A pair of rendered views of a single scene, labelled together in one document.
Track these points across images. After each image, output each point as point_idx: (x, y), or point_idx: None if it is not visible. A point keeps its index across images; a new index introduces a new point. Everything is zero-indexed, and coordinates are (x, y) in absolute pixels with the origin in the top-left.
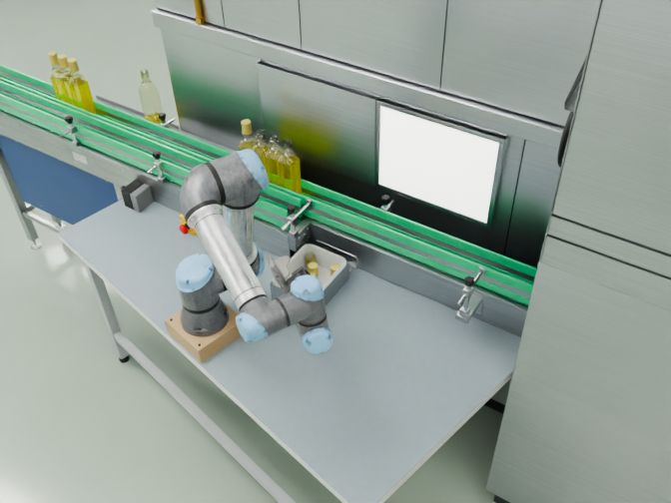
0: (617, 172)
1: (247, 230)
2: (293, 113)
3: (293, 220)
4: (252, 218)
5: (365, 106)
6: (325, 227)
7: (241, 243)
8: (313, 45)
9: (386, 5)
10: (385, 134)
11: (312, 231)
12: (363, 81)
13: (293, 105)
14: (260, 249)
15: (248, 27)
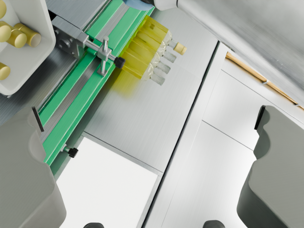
0: None
1: (296, 62)
2: (163, 86)
3: (106, 56)
4: (301, 94)
5: (159, 160)
6: (66, 73)
7: (269, 9)
8: (202, 130)
9: (220, 207)
10: (132, 168)
11: (64, 52)
12: (178, 166)
13: (169, 90)
14: (143, 10)
15: (218, 86)
